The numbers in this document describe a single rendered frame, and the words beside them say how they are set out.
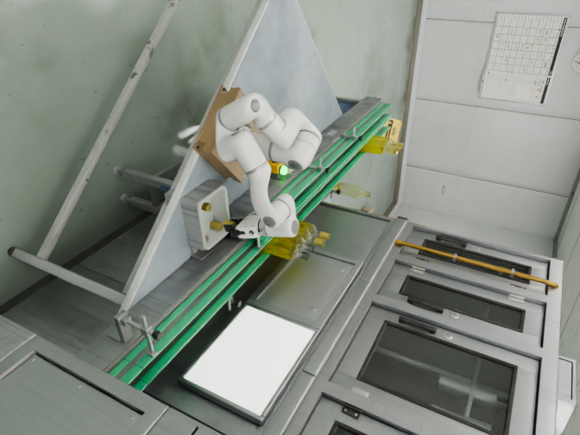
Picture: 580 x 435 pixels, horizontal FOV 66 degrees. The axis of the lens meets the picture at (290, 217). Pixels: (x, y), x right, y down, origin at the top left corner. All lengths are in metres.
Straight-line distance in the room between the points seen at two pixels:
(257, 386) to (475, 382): 0.76
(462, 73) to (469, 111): 0.60
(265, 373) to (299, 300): 0.38
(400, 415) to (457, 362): 0.34
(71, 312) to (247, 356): 0.81
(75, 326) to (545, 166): 7.02
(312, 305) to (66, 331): 0.98
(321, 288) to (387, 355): 0.40
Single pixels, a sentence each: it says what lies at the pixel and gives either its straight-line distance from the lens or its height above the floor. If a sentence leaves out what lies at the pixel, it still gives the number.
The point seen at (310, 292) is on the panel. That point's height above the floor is 1.19.
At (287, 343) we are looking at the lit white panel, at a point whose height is 1.24.
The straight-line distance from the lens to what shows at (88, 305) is 2.11.
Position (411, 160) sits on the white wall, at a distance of 8.16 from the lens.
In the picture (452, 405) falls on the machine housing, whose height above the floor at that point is 1.83.
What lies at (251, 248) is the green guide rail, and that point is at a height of 0.93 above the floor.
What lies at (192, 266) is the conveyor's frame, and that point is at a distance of 1.82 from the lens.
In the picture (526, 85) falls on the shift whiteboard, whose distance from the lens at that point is 7.47.
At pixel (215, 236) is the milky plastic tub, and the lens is 1.86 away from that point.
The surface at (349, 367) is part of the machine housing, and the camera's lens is 1.73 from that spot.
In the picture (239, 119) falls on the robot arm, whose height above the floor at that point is 0.99.
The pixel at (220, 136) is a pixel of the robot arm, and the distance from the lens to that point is 1.55.
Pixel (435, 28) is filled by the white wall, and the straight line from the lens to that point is 7.50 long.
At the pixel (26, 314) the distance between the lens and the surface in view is 2.19.
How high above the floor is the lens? 1.82
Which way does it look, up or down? 24 degrees down
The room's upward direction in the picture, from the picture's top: 105 degrees clockwise
